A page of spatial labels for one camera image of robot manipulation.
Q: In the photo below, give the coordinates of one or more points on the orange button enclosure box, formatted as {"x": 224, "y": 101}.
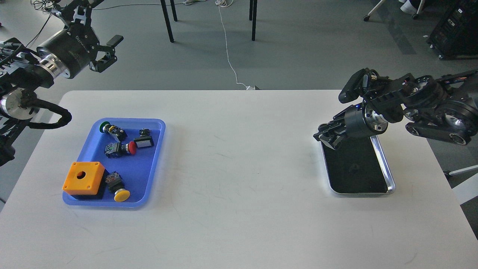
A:
{"x": 84, "y": 178}

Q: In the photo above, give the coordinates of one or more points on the silver metal tray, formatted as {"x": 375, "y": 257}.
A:
{"x": 374, "y": 177}

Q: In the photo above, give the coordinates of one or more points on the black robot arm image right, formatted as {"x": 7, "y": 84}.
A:
{"x": 443, "y": 109}

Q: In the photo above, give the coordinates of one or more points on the small black contact block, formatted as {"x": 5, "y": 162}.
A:
{"x": 144, "y": 132}

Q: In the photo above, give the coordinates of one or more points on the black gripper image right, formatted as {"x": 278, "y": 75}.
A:
{"x": 356, "y": 121}

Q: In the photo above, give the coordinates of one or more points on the red push button switch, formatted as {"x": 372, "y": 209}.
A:
{"x": 118, "y": 149}

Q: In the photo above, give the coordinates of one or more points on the black angled table leg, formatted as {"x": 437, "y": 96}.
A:
{"x": 167, "y": 19}

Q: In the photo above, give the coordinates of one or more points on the yellow push button switch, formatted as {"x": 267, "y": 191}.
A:
{"x": 116, "y": 186}

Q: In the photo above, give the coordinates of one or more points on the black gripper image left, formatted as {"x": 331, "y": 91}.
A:
{"x": 77, "y": 46}

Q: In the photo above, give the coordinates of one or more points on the blue plastic tray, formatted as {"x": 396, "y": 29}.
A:
{"x": 137, "y": 171}

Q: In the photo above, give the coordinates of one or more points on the green push button switch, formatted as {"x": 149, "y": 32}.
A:
{"x": 117, "y": 133}

